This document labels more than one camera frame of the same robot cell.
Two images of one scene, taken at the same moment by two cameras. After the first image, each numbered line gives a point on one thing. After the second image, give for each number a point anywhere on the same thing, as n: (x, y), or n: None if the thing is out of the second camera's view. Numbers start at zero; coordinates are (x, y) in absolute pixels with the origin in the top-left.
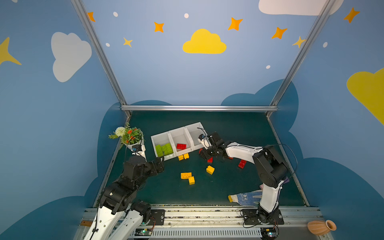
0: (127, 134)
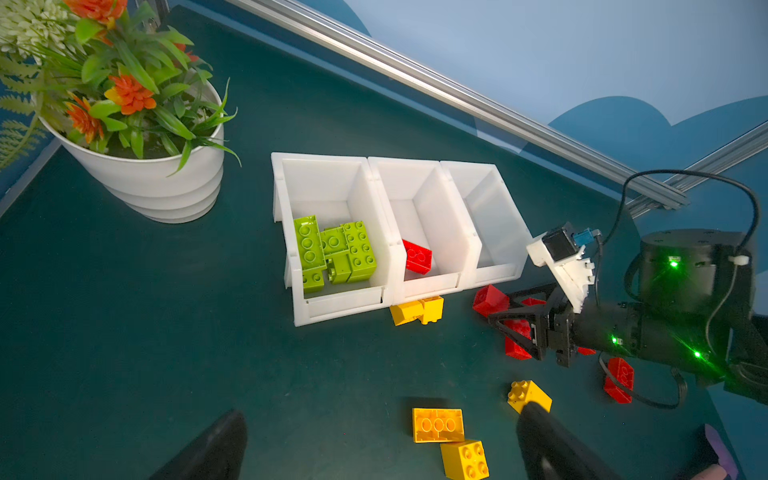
0: (126, 99)
